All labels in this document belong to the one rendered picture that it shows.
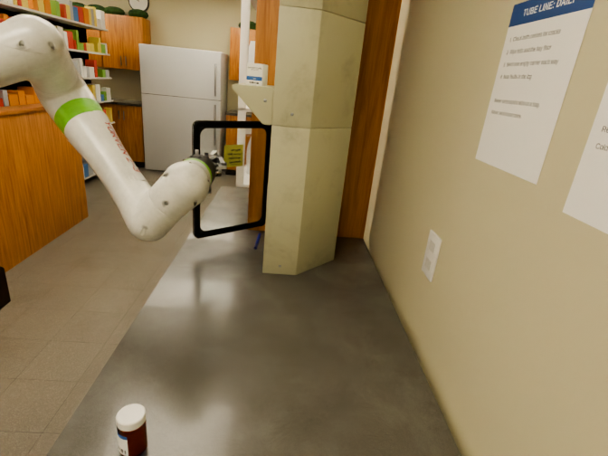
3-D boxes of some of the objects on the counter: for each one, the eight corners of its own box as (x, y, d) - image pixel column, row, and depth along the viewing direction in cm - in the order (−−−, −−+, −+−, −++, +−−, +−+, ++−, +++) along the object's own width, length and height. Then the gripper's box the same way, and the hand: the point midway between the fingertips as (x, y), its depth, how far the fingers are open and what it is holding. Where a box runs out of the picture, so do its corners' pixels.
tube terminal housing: (328, 240, 158) (356, 30, 130) (337, 278, 127) (375, 15, 100) (267, 235, 156) (281, 22, 129) (261, 273, 126) (279, 4, 99)
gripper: (223, 159, 104) (235, 145, 127) (174, 155, 104) (194, 141, 126) (223, 186, 107) (234, 167, 129) (175, 182, 106) (194, 164, 129)
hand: (213, 156), depth 124 cm, fingers closed
